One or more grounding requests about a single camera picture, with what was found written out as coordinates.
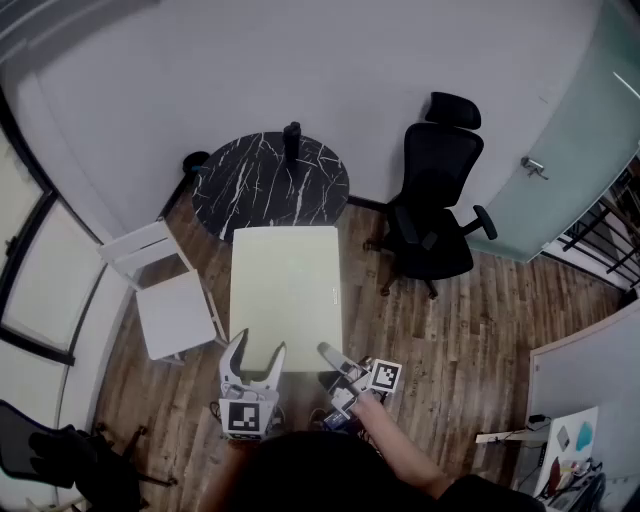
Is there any person's left forearm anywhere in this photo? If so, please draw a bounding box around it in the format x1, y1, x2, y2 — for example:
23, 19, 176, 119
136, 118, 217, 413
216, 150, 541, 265
199, 438, 261, 512

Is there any person's right forearm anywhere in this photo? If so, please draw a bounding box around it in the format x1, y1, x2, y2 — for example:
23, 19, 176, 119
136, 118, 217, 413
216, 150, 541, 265
349, 392, 454, 499

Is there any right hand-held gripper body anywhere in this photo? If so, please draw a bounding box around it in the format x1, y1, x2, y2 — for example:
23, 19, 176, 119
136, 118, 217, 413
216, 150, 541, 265
328, 355, 404, 422

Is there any black mesh headrest office chair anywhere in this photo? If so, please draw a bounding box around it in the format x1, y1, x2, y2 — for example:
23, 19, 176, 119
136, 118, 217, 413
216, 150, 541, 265
364, 91, 499, 300

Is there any white partition panel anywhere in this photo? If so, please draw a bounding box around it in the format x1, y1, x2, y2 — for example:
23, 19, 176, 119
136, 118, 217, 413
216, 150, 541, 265
526, 299, 640, 419

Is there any person's black shirt torso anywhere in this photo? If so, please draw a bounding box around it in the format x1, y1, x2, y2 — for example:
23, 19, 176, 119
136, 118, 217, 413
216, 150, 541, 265
209, 431, 547, 512

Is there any small black screen device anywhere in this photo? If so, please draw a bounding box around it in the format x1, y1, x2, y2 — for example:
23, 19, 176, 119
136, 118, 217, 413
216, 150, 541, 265
322, 407, 352, 434

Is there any black bottle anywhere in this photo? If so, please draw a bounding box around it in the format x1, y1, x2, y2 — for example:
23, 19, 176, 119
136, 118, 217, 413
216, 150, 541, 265
282, 121, 303, 165

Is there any black metal railing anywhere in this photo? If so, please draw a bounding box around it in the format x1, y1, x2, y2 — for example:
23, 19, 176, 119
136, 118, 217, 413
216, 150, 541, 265
556, 169, 640, 290

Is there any metal door handle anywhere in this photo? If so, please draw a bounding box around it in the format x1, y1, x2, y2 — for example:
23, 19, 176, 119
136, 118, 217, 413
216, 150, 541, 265
520, 155, 550, 182

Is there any black waste bin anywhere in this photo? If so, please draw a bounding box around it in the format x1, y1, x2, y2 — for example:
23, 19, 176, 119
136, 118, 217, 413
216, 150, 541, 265
181, 150, 212, 177

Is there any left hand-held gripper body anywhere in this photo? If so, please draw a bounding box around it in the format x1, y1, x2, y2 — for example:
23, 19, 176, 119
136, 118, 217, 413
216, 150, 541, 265
218, 380, 280, 442

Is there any frosted glass door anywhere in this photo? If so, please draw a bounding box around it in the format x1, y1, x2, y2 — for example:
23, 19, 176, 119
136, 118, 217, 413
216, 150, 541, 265
467, 0, 640, 264

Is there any pale yellow board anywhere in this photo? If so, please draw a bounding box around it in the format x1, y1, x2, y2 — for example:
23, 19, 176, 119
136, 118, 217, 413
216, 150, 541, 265
228, 225, 344, 374

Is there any white side desk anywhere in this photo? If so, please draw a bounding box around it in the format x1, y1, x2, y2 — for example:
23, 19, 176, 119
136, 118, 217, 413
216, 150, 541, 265
532, 405, 601, 499

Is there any white chair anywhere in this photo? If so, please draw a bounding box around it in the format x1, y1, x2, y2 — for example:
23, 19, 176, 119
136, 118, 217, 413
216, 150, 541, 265
97, 218, 229, 364

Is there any black marble round table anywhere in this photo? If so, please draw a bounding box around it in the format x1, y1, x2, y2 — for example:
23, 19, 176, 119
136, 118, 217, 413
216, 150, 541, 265
191, 131, 350, 244

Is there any black framed window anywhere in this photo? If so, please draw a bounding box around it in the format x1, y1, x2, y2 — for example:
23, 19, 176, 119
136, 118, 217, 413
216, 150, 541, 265
0, 89, 109, 367

